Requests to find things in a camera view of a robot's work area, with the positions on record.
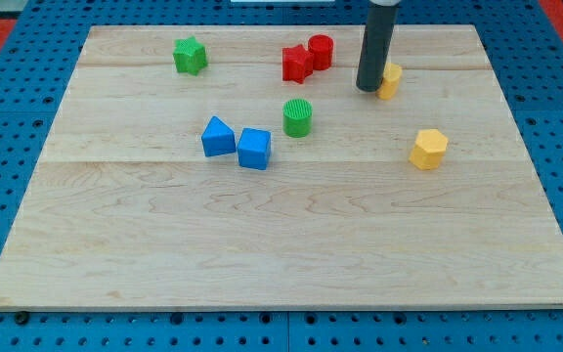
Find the yellow heart block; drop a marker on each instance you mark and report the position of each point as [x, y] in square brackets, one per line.
[391, 78]

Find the blue cube block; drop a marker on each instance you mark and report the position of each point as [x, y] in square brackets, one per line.
[254, 148]

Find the green cylinder block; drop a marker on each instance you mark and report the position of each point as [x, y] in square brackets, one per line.
[297, 118]

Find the blue triangle block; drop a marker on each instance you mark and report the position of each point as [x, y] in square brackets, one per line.
[218, 138]

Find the light wooden board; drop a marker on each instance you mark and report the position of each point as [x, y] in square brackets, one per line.
[125, 213]

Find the red star block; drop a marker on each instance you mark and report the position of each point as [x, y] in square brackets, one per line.
[297, 63]

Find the red cylinder block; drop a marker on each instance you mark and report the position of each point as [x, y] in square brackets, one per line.
[321, 46]

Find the green star block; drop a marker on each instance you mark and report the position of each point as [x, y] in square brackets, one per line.
[189, 56]

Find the yellow hexagon block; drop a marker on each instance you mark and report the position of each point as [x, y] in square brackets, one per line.
[429, 148]

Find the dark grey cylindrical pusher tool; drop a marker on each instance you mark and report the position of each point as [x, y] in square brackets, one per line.
[377, 38]

